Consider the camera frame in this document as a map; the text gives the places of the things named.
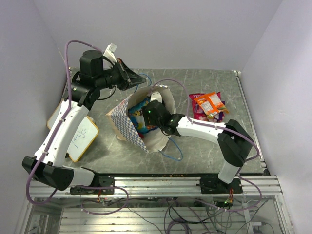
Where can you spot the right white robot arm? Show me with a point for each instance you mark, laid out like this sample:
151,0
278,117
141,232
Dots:
233,140

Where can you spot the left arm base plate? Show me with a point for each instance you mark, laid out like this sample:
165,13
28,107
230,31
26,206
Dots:
101,183

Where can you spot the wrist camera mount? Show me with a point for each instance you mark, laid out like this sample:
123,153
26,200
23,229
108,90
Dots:
155,96
109,53

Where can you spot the orange snack packet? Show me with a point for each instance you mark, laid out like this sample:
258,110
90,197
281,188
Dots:
211,104

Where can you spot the small whiteboard yellow frame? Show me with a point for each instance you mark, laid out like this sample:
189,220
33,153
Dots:
80,136

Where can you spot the purple snack packet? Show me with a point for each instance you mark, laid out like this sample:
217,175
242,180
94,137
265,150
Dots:
217,118

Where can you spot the red chips bag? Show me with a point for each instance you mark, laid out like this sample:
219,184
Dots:
197,111

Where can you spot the aluminium frame rail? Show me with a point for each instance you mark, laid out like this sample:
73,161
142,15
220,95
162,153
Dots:
165,187

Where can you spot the blue snack bag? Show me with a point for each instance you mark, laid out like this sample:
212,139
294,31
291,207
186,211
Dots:
135,114

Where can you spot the blue checkered paper bag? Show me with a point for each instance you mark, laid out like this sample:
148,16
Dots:
151,142

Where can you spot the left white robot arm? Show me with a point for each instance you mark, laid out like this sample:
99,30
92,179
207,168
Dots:
96,72

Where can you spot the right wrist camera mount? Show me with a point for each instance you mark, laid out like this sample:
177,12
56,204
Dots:
155,96

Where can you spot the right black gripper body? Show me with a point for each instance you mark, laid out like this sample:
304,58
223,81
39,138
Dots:
149,120

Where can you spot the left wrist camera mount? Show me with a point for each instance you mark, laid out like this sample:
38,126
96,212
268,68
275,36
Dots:
109,53

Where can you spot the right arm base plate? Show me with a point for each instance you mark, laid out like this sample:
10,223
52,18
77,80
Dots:
211,184

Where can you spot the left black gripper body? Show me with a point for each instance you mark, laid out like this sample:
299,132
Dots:
115,76

